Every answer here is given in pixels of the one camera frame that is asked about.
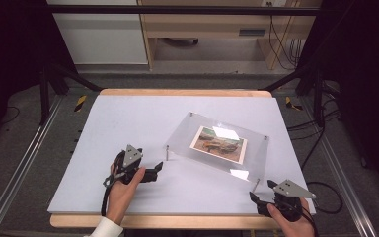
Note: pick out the person's right hand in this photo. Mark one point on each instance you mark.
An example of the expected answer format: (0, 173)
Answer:
(291, 227)

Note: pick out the aluminium floor rail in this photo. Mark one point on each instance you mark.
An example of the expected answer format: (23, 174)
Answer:
(342, 171)
(19, 164)

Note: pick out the black metal stand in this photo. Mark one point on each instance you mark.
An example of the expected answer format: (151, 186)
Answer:
(318, 95)
(44, 92)

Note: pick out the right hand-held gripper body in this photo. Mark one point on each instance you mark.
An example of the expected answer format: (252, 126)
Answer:
(289, 200)

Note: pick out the yellow black tape marker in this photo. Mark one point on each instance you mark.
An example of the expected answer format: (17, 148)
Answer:
(289, 103)
(80, 103)

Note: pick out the person's left hand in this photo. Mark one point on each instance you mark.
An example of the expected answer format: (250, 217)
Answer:
(122, 194)

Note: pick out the wooden table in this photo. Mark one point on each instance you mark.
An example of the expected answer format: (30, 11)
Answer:
(177, 222)

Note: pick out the black horizontal bar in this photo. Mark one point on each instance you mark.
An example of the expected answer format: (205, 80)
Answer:
(177, 10)

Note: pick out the clear acrylic photo frame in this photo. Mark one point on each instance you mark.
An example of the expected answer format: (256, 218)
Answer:
(184, 141)

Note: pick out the white cabinet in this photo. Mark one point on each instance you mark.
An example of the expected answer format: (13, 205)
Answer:
(102, 36)

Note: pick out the black curtain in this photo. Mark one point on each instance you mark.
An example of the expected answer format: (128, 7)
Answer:
(365, 82)
(10, 49)

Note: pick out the light wooden desk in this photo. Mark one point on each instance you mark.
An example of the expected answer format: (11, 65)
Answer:
(207, 23)

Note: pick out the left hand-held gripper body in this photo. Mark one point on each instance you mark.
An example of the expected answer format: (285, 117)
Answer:
(132, 157)

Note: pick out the painting print with cream border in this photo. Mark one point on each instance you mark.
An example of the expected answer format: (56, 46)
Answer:
(219, 144)

